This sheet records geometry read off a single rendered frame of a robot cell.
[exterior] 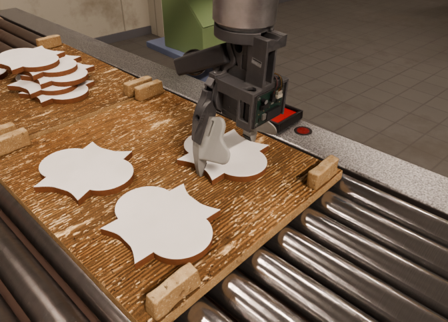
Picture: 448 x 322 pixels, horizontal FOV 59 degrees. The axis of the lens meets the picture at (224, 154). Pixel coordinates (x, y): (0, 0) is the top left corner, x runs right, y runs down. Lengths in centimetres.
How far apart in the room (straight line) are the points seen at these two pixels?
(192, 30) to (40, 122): 57
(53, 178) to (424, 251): 48
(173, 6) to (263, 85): 77
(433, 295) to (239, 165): 28
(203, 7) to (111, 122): 56
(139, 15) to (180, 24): 321
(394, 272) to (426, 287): 3
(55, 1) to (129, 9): 74
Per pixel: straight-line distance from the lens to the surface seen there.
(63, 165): 61
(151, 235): 47
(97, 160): 60
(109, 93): 83
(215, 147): 52
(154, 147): 64
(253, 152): 59
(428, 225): 58
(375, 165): 66
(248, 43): 46
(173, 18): 123
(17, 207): 61
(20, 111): 82
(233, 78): 50
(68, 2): 406
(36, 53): 93
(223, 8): 46
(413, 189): 63
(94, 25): 419
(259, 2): 45
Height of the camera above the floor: 127
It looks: 33 degrees down
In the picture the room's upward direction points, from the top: straight up
